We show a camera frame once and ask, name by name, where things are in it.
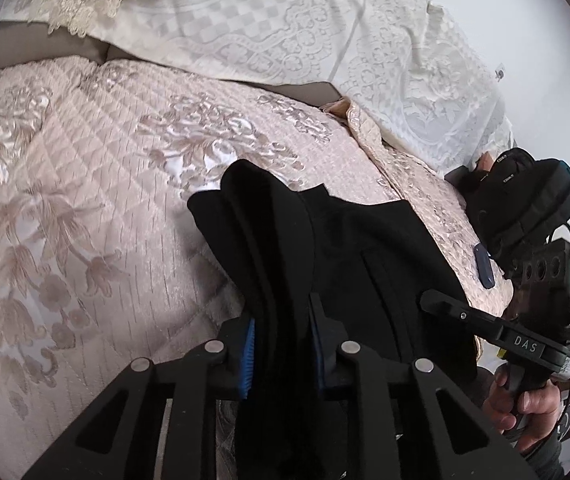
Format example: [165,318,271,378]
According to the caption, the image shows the person's right hand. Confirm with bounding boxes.
[483,365,564,455]

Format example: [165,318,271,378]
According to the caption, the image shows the white lace cover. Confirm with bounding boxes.
[0,0,516,171]

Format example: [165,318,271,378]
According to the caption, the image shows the pink quilted bedspread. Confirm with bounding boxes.
[0,57,516,480]

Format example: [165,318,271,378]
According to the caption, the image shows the black backpack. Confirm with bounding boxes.
[464,147,570,273]

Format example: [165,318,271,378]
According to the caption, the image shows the dark blue remote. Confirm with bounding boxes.
[474,242,496,290]

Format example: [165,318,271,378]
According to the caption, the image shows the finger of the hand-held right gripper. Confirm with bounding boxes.
[420,288,508,344]

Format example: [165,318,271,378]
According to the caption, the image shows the black pants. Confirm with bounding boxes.
[187,159,480,480]

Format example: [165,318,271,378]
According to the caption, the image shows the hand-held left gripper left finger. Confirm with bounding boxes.
[22,314,258,480]

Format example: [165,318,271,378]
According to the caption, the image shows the person's right forearm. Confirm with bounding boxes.
[520,435,568,478]

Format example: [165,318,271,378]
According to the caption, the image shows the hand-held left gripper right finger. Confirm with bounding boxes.
[309,293,536,480]

